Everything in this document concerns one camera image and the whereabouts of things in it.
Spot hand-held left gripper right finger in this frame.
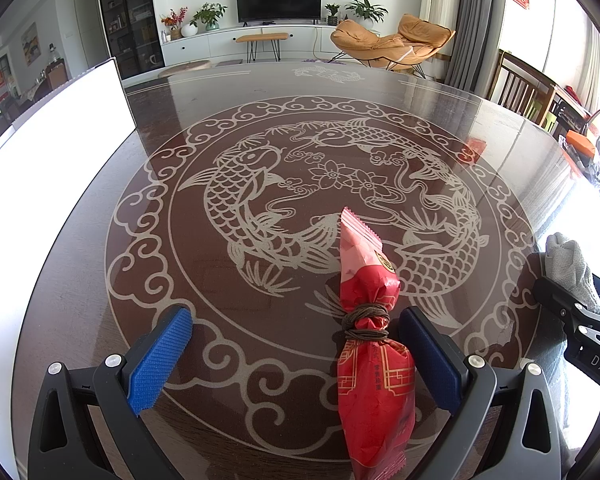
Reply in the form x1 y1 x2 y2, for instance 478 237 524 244
399 306 563 480

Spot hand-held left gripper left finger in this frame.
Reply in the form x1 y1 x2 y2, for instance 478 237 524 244
27 304 195 480

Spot white knit glove orange cuff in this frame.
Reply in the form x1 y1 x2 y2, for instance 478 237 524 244
545 232 600 313

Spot red snack packet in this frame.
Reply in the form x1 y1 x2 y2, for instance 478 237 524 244
336 206 417 480

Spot orange box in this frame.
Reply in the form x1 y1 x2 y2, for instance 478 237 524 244
565 132 597 158

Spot cluttered wooden desk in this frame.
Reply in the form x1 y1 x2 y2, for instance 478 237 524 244
530 82 600 186

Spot wooden dining chair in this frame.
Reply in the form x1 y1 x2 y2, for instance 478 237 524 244
487 50 556 123

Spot grey curtain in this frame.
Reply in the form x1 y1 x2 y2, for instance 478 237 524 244
445 0 508 98

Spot beige round floor cushion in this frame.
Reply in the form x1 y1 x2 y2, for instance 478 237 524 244
157 60 212 78

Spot orange lounge chair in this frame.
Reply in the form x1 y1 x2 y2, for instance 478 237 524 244
330 13 457 72

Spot white television cabinet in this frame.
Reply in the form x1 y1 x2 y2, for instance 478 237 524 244
160 22 351 66

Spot wooden bench hairpin legs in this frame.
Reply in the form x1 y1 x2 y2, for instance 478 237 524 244
236 32 290 63

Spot red flowers in vase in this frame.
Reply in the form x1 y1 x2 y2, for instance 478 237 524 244
161 7 188 40

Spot black glass display cabinet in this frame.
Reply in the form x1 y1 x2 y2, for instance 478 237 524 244
96 0 163 81

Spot green potted plant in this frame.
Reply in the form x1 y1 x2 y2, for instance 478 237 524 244
190 2 227 31

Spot large leafy potted plant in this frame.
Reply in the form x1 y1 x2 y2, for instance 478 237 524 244
345 0 388 28

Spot black television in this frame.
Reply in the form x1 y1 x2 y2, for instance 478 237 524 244
235 0 323 26

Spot wall painting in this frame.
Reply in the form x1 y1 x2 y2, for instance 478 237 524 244
20 22 40 66

